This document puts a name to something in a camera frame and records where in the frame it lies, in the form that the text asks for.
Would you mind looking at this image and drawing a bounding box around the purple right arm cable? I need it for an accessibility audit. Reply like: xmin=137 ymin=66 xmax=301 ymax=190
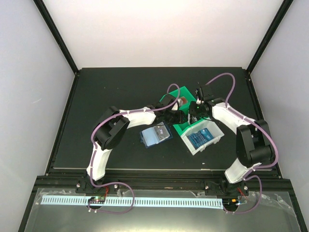
xmin=205 ymin=72 xmax=281 ymax=215

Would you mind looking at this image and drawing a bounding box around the white slotted cable duct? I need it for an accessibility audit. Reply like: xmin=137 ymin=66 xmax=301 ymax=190
xmin=40 ymin=195 xmax=223 ymax=209

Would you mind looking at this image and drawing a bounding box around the small circuit board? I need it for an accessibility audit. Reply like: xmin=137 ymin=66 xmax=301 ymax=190
xmin=88 ymin=196 xmax=105 ymax=204

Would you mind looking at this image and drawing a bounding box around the left frame post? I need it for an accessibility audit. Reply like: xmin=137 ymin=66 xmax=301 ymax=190
xmin=33 ymin=0 xmax=79 ymax=74

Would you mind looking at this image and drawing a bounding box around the frame post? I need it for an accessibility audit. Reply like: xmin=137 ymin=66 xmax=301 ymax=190
xmin=246 ymin=0 xmax=294 ymax=74
xmin=33 ymin=0 xmax=79 ymax=74

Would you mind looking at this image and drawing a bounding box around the blue leather card holder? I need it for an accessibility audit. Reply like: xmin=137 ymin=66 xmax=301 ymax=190
xmin=140 ymin=122 xmax=173 ymax=148

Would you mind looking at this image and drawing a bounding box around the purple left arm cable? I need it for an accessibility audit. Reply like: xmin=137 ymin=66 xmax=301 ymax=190
xmin=90 ymin=83 xmax=181 ymax=215

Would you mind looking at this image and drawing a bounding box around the right frame post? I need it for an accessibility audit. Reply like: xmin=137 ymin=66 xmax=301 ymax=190
xmin=246 ymin=0 xmax=294 ymax=74

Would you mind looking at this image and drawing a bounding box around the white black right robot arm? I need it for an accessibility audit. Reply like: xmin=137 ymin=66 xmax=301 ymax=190
xmin=189 ymin=85 xmax=279 ymax=195

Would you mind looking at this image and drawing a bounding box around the red white card stack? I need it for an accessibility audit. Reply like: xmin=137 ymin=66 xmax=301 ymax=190
xmin=178 ymin=97 xmax=188 ymax=106

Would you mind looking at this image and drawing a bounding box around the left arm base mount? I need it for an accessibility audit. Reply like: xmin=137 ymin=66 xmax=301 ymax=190
xmin=75 ymin=176 xmax=120 ymax=195

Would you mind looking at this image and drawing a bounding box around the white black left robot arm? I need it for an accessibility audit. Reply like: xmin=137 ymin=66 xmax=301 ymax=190
xmin=86 ymin=94 xmax=185 ymax=193

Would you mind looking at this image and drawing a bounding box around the black card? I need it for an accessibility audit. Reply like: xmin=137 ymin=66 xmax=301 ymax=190
xmin=154 ymin=122 xmax=170 ymax=142

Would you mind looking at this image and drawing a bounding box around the green plastic bin middle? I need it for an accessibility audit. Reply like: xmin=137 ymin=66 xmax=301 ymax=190
xmin=173 ymin=118 xmax=204 ymax=136

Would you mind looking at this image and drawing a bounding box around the clear plastic bin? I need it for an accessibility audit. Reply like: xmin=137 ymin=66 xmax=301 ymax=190
xmin=181 ymin=120 xmax=225 ymax=156

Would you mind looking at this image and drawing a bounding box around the black aluminium frame rail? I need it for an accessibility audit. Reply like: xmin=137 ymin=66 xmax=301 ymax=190
xmin=33 ymin=173 xmax=293 ymax=192

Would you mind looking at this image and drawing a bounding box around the green plastic bin left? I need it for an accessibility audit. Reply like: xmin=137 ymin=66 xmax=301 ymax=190
xmin=159 ymin=86 xmax=196 ymax=116

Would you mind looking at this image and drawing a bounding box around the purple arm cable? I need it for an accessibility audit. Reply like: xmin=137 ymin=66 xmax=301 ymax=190
xmin=90 ymin=83 xmax=181 ymax=215
xmin=205 ymin=72 xmax=281 ymax=215

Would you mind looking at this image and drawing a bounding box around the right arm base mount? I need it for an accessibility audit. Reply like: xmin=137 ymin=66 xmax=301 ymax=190
xmin=204 ymin=178 xmax=249 ymax=197

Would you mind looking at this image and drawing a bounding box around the green plastic bin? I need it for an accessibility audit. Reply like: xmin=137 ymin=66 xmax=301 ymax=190
xmin=173 ymin=118 xmax=204 ymax=136
xmin=159 ymin=86 xmax=196 ymax=116

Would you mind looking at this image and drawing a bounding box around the blue card stack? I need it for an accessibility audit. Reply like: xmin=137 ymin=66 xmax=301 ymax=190
xmin=187 ymin=128 xmax=214 ymax=149

